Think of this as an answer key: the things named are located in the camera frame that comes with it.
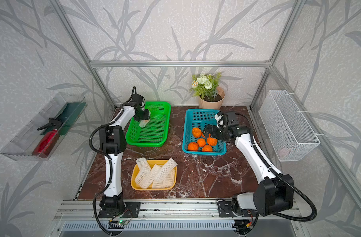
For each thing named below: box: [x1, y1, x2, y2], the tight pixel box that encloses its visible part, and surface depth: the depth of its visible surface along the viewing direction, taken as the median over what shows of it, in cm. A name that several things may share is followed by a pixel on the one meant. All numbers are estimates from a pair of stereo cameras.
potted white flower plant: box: [190, 72, 226, 110], surface depth 98 cm
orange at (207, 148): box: [202, 145, 213, 153], surface depth 94 cm
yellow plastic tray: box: [130, 159, 178, 191], surface depth 81 cm
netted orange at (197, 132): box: [192, 127, 202, 138], surface depth 101 cm
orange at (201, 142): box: [197, 137, 206, 148], surface depth 96 cm
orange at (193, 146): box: [187, 142, 199, 152], surface depth 93 cm
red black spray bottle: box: [31, 118, 64, 158], surface depth 61 cm
